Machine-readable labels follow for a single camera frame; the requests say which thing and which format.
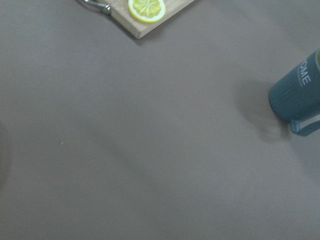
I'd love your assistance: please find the bamboo cutting board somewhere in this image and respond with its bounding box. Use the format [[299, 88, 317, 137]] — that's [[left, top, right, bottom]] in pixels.
[[81, 0, 193, 39]]

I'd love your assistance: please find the lemon slice top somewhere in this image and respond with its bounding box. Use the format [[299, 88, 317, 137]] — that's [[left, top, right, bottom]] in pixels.
[[128, 0, 166, 24]]

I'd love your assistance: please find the teal blue mug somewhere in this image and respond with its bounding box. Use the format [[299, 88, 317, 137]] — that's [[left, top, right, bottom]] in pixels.
[[268, 49, 320, 137]]

